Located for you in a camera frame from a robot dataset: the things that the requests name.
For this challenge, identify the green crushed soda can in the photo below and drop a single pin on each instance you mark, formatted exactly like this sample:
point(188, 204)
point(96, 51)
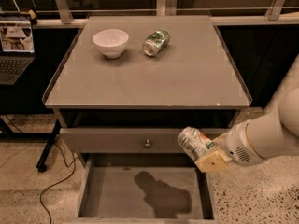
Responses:
point(156, 42)

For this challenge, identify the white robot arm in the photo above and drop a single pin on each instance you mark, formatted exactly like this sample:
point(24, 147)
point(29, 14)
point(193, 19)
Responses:
point(254, 141)

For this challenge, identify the black desk leg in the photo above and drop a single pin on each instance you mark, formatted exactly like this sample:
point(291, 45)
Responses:
point(41, 164)

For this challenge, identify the grey drawer cabinet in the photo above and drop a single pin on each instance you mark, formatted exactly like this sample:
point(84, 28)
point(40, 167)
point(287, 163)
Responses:
point(191, 82)

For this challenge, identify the open laptop computer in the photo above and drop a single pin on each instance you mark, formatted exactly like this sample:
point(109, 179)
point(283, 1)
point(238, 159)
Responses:
point(17, 50)

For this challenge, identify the open middle drawer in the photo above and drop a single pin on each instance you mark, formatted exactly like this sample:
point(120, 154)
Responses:
point(144, 189)

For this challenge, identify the white ceramic bowl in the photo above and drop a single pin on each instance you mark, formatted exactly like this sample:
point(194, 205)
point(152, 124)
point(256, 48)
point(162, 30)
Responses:
point(112, 43)

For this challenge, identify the white 7up can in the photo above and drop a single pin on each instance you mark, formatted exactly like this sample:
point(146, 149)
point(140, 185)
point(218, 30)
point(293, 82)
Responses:
point(194, 143)

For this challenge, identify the metal window rail frame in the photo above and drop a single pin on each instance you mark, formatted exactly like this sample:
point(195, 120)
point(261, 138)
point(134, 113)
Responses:
point(73, 13)

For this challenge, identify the white gripper with vent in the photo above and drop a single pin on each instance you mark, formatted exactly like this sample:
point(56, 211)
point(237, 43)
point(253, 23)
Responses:
point(237, 144)

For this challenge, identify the closed top drawer with knob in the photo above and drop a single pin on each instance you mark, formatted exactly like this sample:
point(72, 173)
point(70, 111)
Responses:
point(122, 140)

